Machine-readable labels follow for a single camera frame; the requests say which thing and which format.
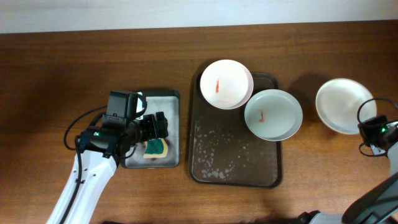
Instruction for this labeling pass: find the green and yellow sponge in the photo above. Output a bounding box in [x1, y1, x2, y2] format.
[144, 139, 168, 159]

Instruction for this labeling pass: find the white plate with sauce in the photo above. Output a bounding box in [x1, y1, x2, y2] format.
[315, 78, 377, 135]

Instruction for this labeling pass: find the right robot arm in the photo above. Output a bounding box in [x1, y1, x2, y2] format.
[295, 115, 397, 224]

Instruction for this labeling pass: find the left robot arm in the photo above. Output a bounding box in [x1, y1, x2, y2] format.
[48, 112, 169, 223]

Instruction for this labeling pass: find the small black soapy tray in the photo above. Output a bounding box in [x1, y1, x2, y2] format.
[120, 90, 180, 169]

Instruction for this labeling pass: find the large brown serving tray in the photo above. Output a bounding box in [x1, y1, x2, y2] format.
[188, 77, 283, 189]

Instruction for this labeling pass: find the pink rimmed white plate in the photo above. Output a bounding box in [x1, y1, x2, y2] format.
[199, 60, 254, 110]

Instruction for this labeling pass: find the right black cable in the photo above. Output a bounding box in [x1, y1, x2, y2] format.
[356, 97, 398, 158]

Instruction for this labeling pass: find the black cable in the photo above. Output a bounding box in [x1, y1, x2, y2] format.
[356, 97, 398, 158]
[63, 105, 108, 152]

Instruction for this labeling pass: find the left black cable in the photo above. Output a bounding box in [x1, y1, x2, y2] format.
[63, 105, 108, 152]

